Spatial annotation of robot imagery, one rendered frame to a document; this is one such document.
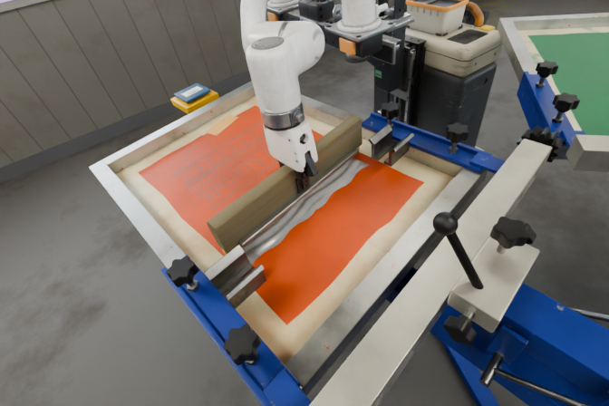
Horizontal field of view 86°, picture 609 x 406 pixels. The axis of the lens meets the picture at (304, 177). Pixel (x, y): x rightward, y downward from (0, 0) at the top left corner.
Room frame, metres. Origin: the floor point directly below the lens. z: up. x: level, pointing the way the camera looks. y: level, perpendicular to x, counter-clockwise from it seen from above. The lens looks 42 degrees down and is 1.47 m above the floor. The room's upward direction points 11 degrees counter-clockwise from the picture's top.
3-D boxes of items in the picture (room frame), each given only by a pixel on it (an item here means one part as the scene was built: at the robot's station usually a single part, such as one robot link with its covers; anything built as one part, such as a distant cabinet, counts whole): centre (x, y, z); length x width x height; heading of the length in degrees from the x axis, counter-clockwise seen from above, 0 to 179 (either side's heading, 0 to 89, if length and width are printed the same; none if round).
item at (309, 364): (0.60, 0.09, 0.97); 0.79 x 0.58 x 0.04; 38
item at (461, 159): (0.58, -0.28, 0.98); 0.30 x 0.05 x 0.07; 38
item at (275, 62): (0.54, -0.01, 1.25); 0.15 x 0.10 x 0.11; 152
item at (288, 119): (0.50, 0.01, 1.18); 0.09 x 0.07 x 0.03; 38
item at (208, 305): (0.24, 0.17, 0.98); 0.30 x 0.05 x 0.07; 38
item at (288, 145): (0.51, 0.02, 1.12); 0.10 x 0.08 x 0.11; 38
